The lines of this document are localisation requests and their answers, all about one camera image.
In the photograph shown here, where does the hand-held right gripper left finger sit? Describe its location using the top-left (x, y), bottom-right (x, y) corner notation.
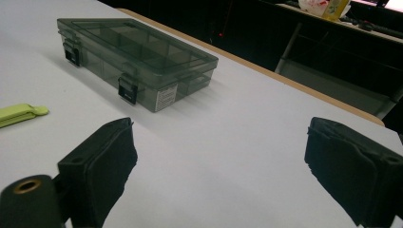
top-left (57, 117), bottom-right (139, 228)

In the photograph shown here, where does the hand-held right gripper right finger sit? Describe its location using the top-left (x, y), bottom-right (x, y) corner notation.
top-left (304, 116), bottom-right (403, 228)

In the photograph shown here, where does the green plastic tool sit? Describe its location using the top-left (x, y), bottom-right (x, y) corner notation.
top-left (0, 103), bottom-right (50, 129)

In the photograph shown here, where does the grey transparent compartment box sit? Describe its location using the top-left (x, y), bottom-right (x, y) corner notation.
top-left (56, 17), bottom-right (220, 113)

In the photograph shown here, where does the white metal desk stand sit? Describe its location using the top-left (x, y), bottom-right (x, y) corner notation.
top-left (275, 3), bottom-right (403, 120)

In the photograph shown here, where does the yellow packet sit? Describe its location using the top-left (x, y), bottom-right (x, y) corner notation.
top-left (321, 0), bottom-right (352, 23)

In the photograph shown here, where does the white plastic bag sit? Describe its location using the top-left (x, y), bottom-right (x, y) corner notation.
top-left (297, 0), bottom-right (331, 17)

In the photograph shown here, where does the black cable on desk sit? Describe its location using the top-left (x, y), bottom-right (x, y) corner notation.
top-left (340, 15), bottom-right (403, 40)

